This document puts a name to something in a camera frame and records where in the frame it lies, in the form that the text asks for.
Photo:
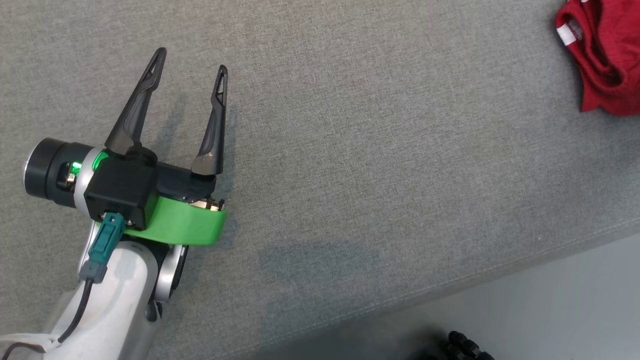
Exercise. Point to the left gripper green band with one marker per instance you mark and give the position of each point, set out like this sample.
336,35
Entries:
185,220

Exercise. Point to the red fleece shorts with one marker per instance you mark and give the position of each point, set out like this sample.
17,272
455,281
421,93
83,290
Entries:
610,60

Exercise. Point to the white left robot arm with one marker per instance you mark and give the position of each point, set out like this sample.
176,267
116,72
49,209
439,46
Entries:
120,300

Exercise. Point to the grey fabric sofa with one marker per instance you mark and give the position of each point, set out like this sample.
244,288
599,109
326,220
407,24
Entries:
350,150

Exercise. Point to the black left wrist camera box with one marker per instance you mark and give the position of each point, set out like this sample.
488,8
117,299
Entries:
120,190

